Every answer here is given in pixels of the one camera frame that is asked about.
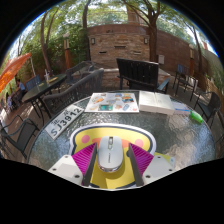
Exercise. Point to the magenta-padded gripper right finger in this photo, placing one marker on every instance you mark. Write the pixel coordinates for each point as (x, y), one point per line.
(156, 170)

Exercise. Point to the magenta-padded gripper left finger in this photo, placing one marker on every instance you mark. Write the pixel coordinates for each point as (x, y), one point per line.
(66, 170)

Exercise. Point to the white computer mouse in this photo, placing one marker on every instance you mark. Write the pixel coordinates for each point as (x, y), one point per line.
(110, 155)

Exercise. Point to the yellow bird-shaped mouse pad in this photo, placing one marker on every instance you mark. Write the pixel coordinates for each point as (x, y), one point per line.
(113, 180)

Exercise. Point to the white licence plate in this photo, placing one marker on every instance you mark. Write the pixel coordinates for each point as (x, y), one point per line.
(63, 121)

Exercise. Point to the black metal armchair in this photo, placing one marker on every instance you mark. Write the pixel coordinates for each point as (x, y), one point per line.
(23, 133)

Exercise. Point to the white flat box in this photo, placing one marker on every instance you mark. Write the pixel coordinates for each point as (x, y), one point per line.
(164, 104)
(147, 101)

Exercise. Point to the green plastic bottle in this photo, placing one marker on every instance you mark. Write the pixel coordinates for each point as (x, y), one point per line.
(196, 116)

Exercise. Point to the colourful sticker sheet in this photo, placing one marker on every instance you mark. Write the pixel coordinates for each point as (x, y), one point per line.
(111, 101)

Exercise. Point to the dark wicker chair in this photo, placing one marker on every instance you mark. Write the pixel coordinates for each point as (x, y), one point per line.
(80, 88)
(78, 70)

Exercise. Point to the black metal mesh chair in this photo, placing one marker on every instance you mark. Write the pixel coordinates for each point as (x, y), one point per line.
(211, 106)

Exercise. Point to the dark outdoor table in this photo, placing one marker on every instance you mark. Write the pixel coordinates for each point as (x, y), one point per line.
(43, 88)

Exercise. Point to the blue chair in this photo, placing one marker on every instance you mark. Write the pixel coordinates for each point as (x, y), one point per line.
(33, 81)

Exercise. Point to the person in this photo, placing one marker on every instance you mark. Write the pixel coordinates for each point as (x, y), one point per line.
(20, 86)

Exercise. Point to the black slatted chair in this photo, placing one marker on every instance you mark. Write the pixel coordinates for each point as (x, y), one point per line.
(136, 73)

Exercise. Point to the black folding chair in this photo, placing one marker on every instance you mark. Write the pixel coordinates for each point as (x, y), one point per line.
(182, 71)

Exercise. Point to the orange canopy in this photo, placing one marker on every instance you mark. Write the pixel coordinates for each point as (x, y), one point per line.
(13, 68)

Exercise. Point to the wooden lamp post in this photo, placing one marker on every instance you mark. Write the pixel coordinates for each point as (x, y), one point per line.
(67, 50)
(192, 60)

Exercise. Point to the stone fountain wall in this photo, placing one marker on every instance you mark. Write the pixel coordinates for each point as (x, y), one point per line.
(120, 43)

